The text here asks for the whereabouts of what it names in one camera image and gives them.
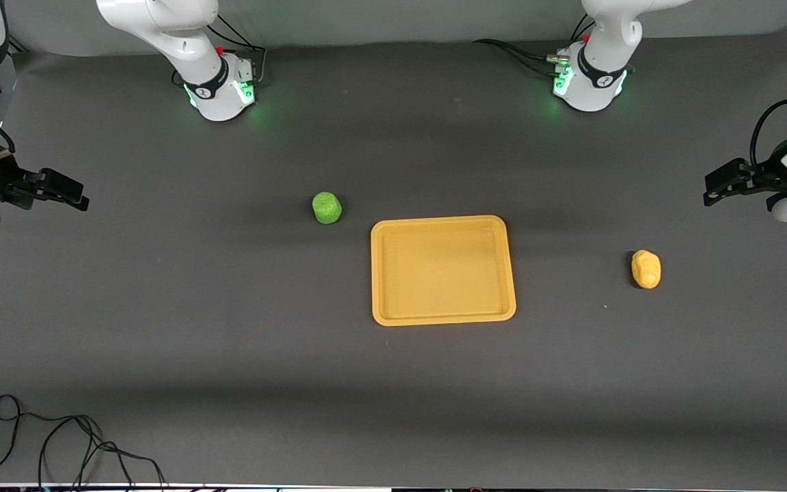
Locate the yellow potato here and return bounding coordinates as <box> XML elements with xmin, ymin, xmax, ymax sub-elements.
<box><xmin>631</xmin><ymin>249</ymin><xmax>662</xmax><ymax>290</ymax></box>

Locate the green apple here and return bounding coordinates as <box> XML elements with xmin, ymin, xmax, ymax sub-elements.
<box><xmin>312</xmin><ymin>191</ymin><xmax>344</xmax><ymax>225</ymax></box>

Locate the orange-yellow plastic tray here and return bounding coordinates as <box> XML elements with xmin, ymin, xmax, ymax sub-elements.
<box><xmin>370</xmin><ymin>215</ymin><xmax>517</xmax><ymax>327</ymax></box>

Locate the dark grey table mat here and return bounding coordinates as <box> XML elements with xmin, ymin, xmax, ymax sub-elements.
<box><xmin>0</xmin><ymin>24</ymin><xmax>787</xmax><ymax>487</ymax></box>

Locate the black right arm base cable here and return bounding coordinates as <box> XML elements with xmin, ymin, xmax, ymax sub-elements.
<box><xmin>171</xmin><ymin>14</ymin><xmax>270</xmax><ymax>90</ymax></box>

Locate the black arm base cable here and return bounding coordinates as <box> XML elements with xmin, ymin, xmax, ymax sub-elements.
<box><xmin>171</xmin><ymin>14</ymin><xmax>270</xmax><ymax>90</ymax></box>
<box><xmin>472</xmin><ymin>14</ymin><xmax>596</xmax><ymax>77</ymax></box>

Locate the black left arm base cable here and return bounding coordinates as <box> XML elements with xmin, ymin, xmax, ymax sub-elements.
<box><xmin>472</xmin><ymin>14</ymin><xmax>596</xmax><ymax>77</ymax></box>

